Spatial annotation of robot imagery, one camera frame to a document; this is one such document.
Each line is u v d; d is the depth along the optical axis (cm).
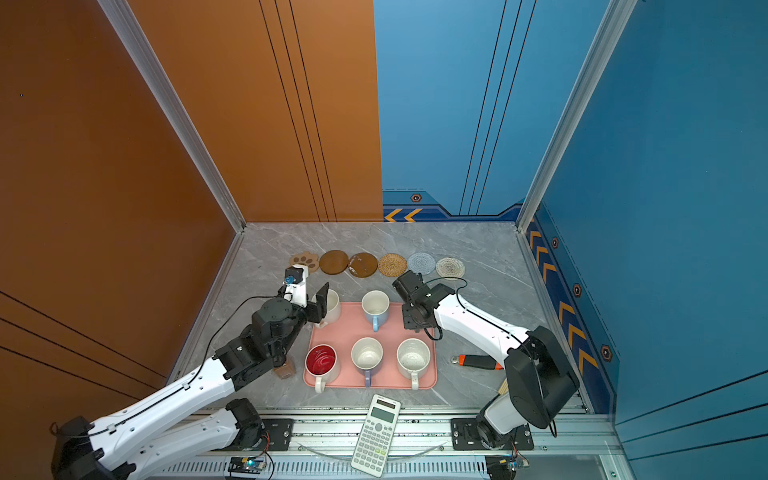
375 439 72
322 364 83
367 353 85
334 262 109
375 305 92
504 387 80
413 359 84
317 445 73
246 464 71
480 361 85
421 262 109
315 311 66
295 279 61
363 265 107
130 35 72
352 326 94
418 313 60
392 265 106
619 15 70
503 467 70
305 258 109
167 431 46
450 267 106
